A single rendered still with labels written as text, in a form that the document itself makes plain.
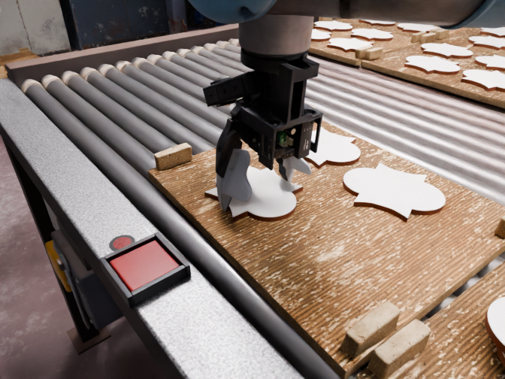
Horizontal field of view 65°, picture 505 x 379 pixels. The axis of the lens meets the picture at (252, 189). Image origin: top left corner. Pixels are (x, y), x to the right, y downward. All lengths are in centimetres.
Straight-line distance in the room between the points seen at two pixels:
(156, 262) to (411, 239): 30
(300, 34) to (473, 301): 32
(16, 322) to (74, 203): 122
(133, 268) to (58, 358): 118
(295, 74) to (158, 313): 28
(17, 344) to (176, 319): 134
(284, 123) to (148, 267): 22
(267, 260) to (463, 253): 23
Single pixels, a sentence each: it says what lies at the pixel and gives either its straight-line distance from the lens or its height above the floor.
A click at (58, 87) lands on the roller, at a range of 110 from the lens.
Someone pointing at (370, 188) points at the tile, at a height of 94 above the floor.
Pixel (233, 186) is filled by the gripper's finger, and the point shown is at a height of 98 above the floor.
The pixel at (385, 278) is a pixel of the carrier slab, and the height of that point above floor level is 94.
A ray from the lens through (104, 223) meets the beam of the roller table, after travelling 58.
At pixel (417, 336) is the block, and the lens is 39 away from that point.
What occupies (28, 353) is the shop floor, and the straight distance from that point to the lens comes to 170.
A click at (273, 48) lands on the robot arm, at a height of 115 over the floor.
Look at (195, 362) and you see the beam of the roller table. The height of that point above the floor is 91.
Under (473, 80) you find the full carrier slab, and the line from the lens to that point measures 109.
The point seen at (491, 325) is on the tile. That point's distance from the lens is 41.
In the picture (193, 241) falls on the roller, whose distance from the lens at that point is 52.
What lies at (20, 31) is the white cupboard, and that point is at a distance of 491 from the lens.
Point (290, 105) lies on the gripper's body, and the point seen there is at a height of 110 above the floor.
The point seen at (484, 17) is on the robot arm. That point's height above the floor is 121.
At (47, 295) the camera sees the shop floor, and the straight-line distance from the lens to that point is 186.
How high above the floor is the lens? 125
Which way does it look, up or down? 34 degrees down
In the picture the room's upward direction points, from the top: straight up
